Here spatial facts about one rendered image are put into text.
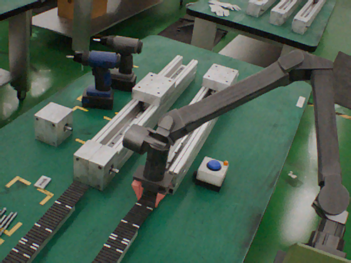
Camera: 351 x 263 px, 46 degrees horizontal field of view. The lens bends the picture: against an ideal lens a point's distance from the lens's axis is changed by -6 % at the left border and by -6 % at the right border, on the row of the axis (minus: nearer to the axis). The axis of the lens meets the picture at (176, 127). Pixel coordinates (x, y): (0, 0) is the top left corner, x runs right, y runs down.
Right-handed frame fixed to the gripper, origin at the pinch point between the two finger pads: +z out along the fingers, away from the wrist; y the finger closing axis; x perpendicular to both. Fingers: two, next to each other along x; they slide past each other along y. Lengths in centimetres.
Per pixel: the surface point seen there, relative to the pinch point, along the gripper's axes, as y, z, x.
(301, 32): -38, -14, -199
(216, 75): -3, -16, -68
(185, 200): -9.8, 0.2, -5.9
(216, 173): -15.8, -6.5, -14.5
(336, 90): -94, 55, -310
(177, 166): -4.5, -8.4, -8.8
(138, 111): 18.5, -5.6, -39.1
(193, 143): -5.9, -9.3, -22.8
